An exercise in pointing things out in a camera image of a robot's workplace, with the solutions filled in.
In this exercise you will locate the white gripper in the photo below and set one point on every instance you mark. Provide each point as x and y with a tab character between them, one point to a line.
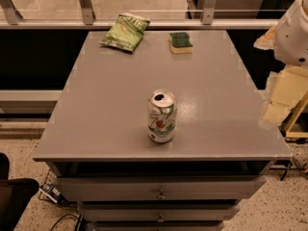
293	38

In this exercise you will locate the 7up soda can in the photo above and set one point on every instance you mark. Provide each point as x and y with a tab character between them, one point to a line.
161	115

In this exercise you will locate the green yellow sponge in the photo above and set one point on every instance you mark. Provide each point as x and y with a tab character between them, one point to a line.
180	43

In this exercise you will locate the top grey drawer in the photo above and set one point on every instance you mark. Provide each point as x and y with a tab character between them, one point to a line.
158	188

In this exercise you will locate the grey drawer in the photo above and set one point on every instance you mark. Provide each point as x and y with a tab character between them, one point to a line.
159	212
166	226
158	188

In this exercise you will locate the grey drawer cabinet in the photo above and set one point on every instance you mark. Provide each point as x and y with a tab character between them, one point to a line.
99	126

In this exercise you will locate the green chip bag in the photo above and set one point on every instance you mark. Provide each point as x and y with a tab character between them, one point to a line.
126	33

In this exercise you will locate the middle grey drawer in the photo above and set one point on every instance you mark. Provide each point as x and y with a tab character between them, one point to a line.
159	212

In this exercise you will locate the bottom grey drawer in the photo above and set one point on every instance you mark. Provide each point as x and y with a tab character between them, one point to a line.
166	226

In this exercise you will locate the metal railing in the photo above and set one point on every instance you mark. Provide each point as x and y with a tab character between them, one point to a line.
102	14

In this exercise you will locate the black chair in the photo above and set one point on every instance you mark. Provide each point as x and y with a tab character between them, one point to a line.
15	195

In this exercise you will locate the yellow wooden frame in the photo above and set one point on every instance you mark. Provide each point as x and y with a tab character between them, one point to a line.
288	128

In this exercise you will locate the wire basket with items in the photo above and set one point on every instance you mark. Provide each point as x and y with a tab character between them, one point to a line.
48	191

